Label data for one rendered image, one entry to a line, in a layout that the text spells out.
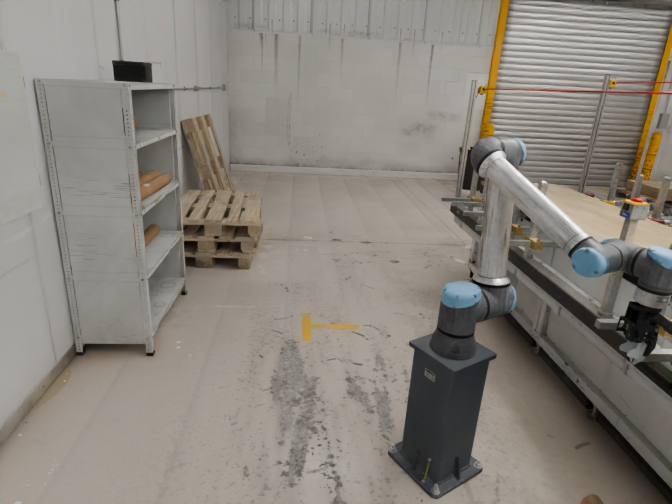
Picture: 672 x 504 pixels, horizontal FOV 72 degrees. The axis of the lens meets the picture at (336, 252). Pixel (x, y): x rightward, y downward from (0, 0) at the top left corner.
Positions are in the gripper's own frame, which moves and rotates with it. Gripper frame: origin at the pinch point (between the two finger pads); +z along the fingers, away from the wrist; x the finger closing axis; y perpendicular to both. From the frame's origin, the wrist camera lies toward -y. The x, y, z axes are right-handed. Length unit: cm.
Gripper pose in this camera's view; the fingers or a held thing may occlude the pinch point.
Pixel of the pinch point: (636, 360)
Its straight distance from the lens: 178.3
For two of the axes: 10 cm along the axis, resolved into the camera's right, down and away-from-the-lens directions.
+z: -0.8, 9.4, 3.4
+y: -9.9, -0.5, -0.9
